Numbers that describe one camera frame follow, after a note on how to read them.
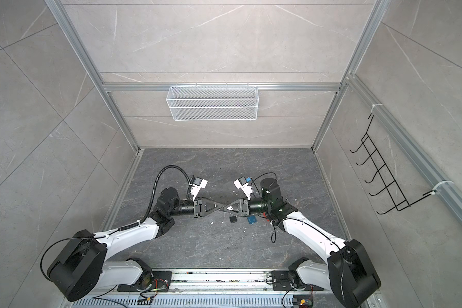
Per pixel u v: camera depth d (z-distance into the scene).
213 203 0.71
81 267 0.41
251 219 0.90
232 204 0.69
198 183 0.70
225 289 0.73
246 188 0.70
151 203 0.62
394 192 0.64
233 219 0.90
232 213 0.69
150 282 0.70
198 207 0.66
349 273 0.40
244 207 0.65
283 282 0.74
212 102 1.01
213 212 0.70
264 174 0.67
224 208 0.70
